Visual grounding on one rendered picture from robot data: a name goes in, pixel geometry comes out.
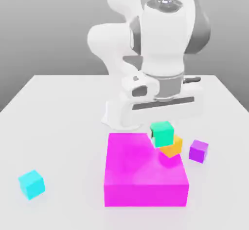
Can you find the small cyan cube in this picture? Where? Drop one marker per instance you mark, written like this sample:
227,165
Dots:
32,184

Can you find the large magenta box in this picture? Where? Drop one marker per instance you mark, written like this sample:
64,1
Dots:
144,175

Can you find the small green cube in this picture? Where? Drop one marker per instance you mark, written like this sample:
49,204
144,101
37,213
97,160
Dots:
163,134

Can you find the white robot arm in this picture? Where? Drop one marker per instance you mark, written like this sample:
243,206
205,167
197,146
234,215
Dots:
161,39

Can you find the small purple cube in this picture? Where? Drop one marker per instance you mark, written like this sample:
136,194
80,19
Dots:
198,152

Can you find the small orange cube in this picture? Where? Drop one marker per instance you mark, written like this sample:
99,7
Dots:
174,147

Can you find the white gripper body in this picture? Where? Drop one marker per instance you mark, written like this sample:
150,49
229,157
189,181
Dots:
165,109

